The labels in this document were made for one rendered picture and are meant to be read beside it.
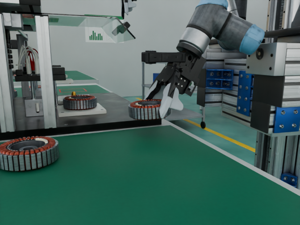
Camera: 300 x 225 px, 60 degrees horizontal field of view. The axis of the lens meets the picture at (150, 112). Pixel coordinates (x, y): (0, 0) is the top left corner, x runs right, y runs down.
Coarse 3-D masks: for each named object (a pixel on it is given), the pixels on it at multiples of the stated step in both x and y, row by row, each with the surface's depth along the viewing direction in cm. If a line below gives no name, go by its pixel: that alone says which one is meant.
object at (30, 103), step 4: (28, 96) 87; (36, 96) 86; (40, 96) 87; (28, 100) 80; (32, 100) 81; (36, 100) 81; (40, 100) 81; (28, 104) 80; (32, 104) 81; (40, 104) 82; (28, 108) 81; (32, 108) 81; (40, 108) 82; (28, 112) 81; (32, 112) 81; (36, 112) 82; (40, 112) 82; (28, 116) 81; (32, 116) 82
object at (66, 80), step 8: (56, 72) 82; (64, 72) 83; (16, 80) 78; (24, 80) 79; (32, 80) 80; (40, 80) 81; (56, 80) 83; (64, 80) 84; (72, 80) 85; (32, 88) 81; (32, 96) 81
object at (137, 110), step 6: (132, 102) 70; (138, 102) 71; (144, 102) 72; (150, 102) 72; (156, 102) 71; (132, 108) 66; (138, 108) 64; (144, 108) 64; (150, 108) 64; (156, 108) 64; (168, 108) 66; (132, 114) 66; (138, 114) 65; (144, 114) 65; (150, 114) 64; (156, 114) 64; (168, 114) 67; (144, 120) 65; (150, 120) 65
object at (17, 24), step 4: (12, 16) 65; (16, 16) 65; (20, 16) 66; (12, 20) 65; (16, 20) 66; (20, 20) 66; (12, 24) 65; (16, 24) 66; (20, 24) 66; (8, 28) 68; (12, 28) 68; (16, 28) 68; (20, 28) 68
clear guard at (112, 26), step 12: (12, 12) 65; (24, 12) 66; (36, 12) 67; (24, 24) 87; (60, 24) 87; (72, 24) 87; (84, 24) 87; (96, 24) 87; (108, 24) 85; (120, 24) 76; (120, 36) 86; (132, 36) 77
